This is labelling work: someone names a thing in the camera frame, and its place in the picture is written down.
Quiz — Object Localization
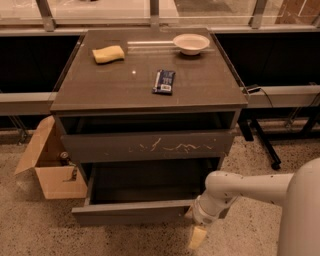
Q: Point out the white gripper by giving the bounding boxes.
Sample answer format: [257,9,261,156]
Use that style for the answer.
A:
[184,194,237,250]

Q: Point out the grey drawer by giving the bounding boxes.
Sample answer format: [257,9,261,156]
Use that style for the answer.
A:
[61,131,234,163]
[72,158,220,226]

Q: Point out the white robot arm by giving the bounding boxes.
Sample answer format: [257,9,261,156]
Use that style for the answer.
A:
[186,158,320,256]

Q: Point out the grey top drawer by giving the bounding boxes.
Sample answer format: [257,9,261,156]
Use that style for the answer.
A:
[61,131,234,163]

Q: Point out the grey drawer cabinet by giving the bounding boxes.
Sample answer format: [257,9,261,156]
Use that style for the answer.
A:
[51,29,247,178]

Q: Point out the black rolling stand leg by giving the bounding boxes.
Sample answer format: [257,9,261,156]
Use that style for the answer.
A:
[237,112,281,170]

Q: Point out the cardboard box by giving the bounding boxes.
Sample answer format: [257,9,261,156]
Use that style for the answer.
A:
[15,116,87,199]

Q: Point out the blue snack packet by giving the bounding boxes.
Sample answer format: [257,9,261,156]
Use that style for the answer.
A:
[152,69,175,95]

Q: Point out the can in box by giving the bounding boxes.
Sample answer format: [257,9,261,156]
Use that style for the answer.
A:
[59,152,72,166]

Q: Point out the white bowl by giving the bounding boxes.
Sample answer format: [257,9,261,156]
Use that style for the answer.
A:
[173,34,210,56]

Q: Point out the yellow sponge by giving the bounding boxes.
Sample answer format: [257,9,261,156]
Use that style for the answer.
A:
[92,45,125,64]

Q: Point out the black cable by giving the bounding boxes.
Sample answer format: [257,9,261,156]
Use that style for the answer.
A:
[242,83,275,108]

